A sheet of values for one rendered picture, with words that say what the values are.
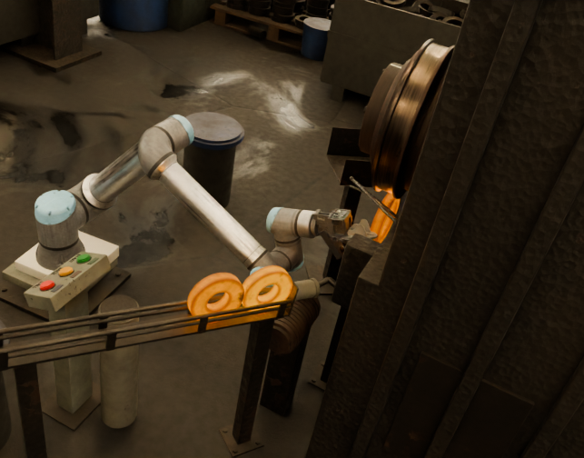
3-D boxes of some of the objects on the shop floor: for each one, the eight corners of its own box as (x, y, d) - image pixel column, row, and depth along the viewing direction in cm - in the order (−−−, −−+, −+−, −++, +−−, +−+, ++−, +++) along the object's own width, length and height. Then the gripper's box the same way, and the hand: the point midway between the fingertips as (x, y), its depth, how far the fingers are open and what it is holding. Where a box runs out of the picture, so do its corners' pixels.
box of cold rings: (470, 98, 502) (506, -2, 456) (451, 139, 438) (490, 27, 391) (350, 61, 525) (371, -37, 479) (314, 94, 461) (336, -15, 414)
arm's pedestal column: (-11, 295, 255) (-14, 281, 250) (55, 243, 286) (54, 230, 281) (72, 333, 246) (71, 319, 241) (131, 276, 277) (131, 262, 273)
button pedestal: (115, 388, 229) (114, 258, 193) (68, 436, 211) (57, 303, 174) (81, 369, 233) (73, 238, 197) (32, 414, 215) (14, 279, 179)
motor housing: (299, 398, 239) (326, 294, 207) (272, 441, 222) (297, 334, 190) (269, 383, 242) (291, 278, 211) (240, 423, 226) (260, 317, 194)
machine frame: (552, 370, 273) (816, -65, 169) (507, 601, 191) (965, 31, 87) (396, 300, 293) (545, -126, 190) (293, 482, 211) (460, -95, 107)
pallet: (364, 34, 585) (376, -14, 559) (338, 61, 521) (350, 8, 496) (247, 1, 609) (253, -47, 584) (208, 22, 546) (212, -31, 520)
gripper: (308, 217, 202) (371, 225, 192) (320, 204, 209) (381, 212, 199) (311, 241, 206) (372, 249, 196) (322, 227, 213) (382, 235, 203)
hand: (373, 237), depth 200 cm, fingers closed
